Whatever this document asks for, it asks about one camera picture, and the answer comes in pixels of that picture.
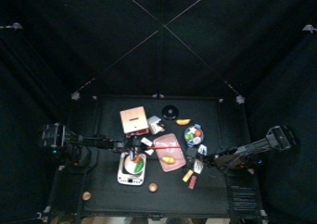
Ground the white kitchen scale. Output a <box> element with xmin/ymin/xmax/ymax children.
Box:
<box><xmin>116</xmin><ymin>151</ymin><xmax>148</xmax><ymax>187</ymax></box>

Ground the white bowl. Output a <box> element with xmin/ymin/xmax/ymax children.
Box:
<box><xmin>123</xmin><ymin>155</ymin><xmax>145</xmax><ymax>176</ymax></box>

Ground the small white toy box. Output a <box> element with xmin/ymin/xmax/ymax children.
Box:
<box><xmin>145</xmin><ymin>115</ymin><xmax>165</xmax><ymax>135</ymax></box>

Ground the yellow toy block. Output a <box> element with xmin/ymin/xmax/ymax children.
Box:
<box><xmin>180</xmin><ymin>168</ymin><xmax>193</xmax><ymax>183</ymax></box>

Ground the yellow toy corn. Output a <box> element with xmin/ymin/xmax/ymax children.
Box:
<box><xmin>160</xmin><ymin>156</ymin><xmax>176</xmax><ymax>166</ymax></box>

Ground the green toy pepper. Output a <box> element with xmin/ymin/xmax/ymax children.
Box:
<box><xmin>133</xmin><ymin>160</ymin><xmax>144</xmax><ymax>174</ymax></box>

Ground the blue toy plate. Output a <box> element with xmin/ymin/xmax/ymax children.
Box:
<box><xmin>183</xmin><ymin>123</ymin><xmax>205</xmax><ymax>148</ymax></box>

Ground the red toy block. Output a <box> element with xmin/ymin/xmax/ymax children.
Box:
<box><xmin>187</xmin><ymin>174</ymin><xmax>197</xmax><ymax>191</ymax></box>

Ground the pink cutting board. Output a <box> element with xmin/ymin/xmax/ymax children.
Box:
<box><xmin>152</xmin><ymin>132</ymin><xmax>187</xmax><ymax>173</ymax></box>

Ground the red toy knife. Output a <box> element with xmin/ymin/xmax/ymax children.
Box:
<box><xmin>141</xmin><ymin>145</ymin><xmax>183</xmax><ymax>151</ymax></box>

